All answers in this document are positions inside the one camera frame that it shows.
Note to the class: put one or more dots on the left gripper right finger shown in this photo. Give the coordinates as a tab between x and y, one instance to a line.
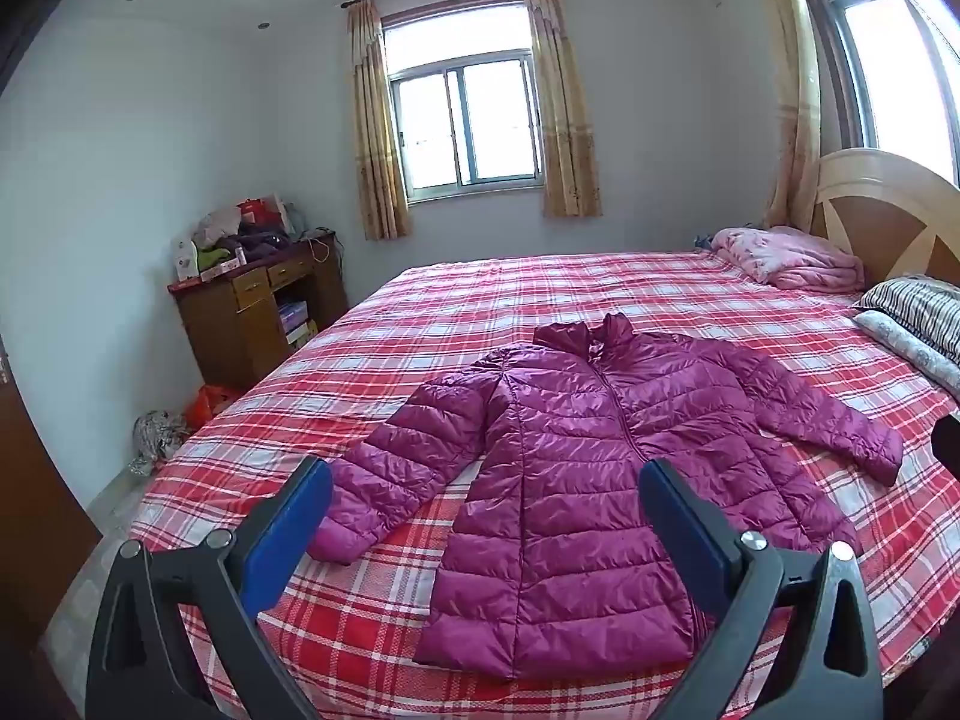
827	663

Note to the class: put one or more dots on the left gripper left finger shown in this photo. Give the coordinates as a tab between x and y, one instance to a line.
141	664

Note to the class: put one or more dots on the magenta puffer jacket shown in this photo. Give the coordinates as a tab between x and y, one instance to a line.
551	570

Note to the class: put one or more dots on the brown wooden door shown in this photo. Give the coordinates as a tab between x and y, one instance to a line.
46	535

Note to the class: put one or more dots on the grey patterned bag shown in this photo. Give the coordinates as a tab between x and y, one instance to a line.
156	437

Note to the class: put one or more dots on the red plastic bag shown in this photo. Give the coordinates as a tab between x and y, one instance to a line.
208	403

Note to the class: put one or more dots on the grey floral pillow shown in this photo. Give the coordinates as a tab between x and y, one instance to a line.
927	360

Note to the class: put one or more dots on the red plaid bed cover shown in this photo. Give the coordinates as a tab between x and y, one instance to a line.
348	632

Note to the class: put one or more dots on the brown wooden desk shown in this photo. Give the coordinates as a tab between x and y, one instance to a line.
243	324

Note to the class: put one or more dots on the striped pillow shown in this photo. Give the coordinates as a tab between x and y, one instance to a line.
929	309

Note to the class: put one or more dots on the pink folded quilt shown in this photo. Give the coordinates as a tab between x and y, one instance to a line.
787	258

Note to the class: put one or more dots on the clutter pile on desk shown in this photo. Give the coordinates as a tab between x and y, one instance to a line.
239	234

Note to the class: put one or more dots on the wooden headboard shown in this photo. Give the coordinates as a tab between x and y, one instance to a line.
898	217

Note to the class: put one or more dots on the side beige curtain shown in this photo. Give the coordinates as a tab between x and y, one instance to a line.
797	80

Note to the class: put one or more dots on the left beige curtain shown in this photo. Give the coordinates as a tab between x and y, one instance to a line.
381	190

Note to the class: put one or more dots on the right beige curtain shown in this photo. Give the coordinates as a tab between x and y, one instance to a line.
568	145

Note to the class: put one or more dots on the side window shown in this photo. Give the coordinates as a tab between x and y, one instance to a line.
905	81

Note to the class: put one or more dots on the back window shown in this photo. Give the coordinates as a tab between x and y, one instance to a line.
464	99

